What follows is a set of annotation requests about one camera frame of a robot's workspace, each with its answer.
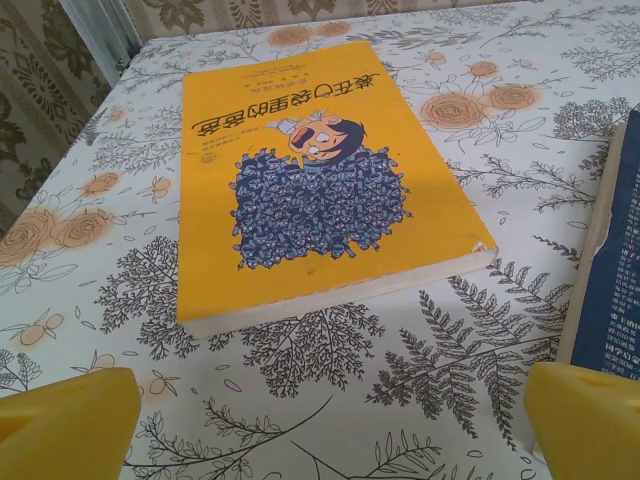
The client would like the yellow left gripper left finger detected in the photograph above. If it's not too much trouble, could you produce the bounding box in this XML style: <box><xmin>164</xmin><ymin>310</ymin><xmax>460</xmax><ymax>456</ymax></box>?
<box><xmin>0</xmin><ymin>367</ymin><xmax>144</xmax><ymax>480</ymax></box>

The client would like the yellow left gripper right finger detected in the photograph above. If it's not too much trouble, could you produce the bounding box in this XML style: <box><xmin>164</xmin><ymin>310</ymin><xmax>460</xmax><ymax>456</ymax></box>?
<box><xmin>523</xmin><ymin>362</ymin><xmax>640</xmax><ymax>480</ymax></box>

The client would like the dark blue paperback book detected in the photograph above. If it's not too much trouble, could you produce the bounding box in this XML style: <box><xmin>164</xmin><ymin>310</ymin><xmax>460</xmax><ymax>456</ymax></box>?
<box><xmin>555</xmin><ymin>108</ymin><xmax>640</xmax><ymax>381</ymax></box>

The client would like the yellow paperback book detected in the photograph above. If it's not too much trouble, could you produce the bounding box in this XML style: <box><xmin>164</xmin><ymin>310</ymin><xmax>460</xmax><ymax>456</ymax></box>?
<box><xmin>177</xmin><ymin>40</ymin><xmax>500</xmax><ymax>341</ymax></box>

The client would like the white floral tablecloth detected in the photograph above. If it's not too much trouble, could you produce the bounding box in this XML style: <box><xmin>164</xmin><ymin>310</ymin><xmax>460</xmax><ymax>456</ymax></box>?
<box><xmin>0</xmin><ymin>3</ymin><xmax>640</xmax><ymax>480</ymax></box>

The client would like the aluminium frame post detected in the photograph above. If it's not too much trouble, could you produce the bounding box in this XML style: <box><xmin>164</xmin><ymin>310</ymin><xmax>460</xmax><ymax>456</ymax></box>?
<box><xmin>59</xmin><ymin>0</ymin><xmax>151</xmax><ymax>86</ymax></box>

